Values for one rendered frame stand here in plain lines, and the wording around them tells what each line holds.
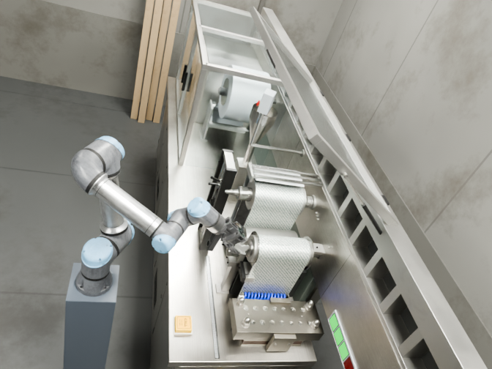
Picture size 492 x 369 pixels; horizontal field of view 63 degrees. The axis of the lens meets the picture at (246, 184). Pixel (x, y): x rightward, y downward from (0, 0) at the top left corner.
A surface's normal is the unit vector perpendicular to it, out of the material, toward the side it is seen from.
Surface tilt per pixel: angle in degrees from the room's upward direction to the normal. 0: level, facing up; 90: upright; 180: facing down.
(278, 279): 90
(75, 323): 90
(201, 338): 0
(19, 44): 90
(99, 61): 90
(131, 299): 0
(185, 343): 0
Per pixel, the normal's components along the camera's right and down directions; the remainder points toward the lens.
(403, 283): -0.94, -0.13
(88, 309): 0.15, 0.65
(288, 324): 0.29, -0.75
